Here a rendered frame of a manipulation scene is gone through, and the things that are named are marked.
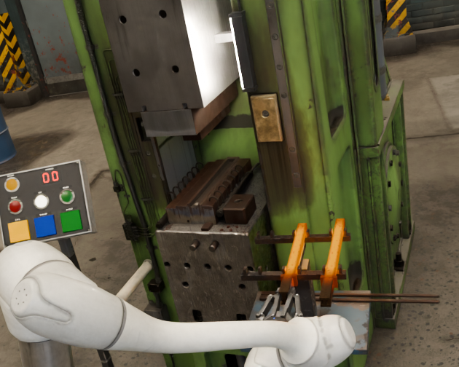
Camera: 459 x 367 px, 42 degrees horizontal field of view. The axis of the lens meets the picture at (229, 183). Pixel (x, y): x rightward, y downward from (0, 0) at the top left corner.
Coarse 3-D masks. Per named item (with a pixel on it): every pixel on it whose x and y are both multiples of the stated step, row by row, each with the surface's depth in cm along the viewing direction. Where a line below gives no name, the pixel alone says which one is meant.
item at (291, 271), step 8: (304, 224) 197; (296, 232) 193; (304, 232) 193; (296, 240) 189; (304, 240) 192; (296, 248) 185; (296, 256) 181; (288, 264) 177; (296, 264) 177; (288, 272) 174; (296, 272) 176; (280, 280) 172; (288, 280) 168; (296, 280) 171; (280, 288) 165; (288, 288) 165
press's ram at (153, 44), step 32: (128, 0) 191; (160, 0) 187; (192, 0) 192; (224, 0) 215; (128, 32) 196; (160, 32) 192; (192, 32) 191; (224, 32) 207; (128, 64) 202; (160, 64) 197; (192, 64) 193; (224, 64) 215; (128, 96) 208; (160, 96) 203; (192, 96) 198
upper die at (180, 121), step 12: (228, 96) 230; (192, 108) 202; (204, 108) 210; (216, 108) 220; (144, 120) 210; (156, 120) 208; (168, 120) 206; (180, 120) 205; (192, 120) 203; (204, 120) 210; (156, 132) 210; (168, 132) 208; (180, 132) 207; (192, 132) 205
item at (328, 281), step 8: (336, 224) 193; (344, 224) 194; (336, 232) 189; (336, 240) 185; (336, 248) 180; (336, 256) 176; (328, 264) 174; (336, 264) 173; (328, 272) 170; (336, 272) 172; (328, 280) 166; (336, 280) 166; (328, 288) 162; (320, 296) 160; (328, 296) 159; (328, 304) 160
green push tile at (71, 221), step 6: (72, 210) 223; (78, 210) 223; (60, 216) 223; (66, 216) 223; (72, 216) 223; (78, 216) 223; (66, 222) 223; (72, 222) 223; (78, 222) 223; (66, 228) 222; (72, 228) 222; (78, 228) 222
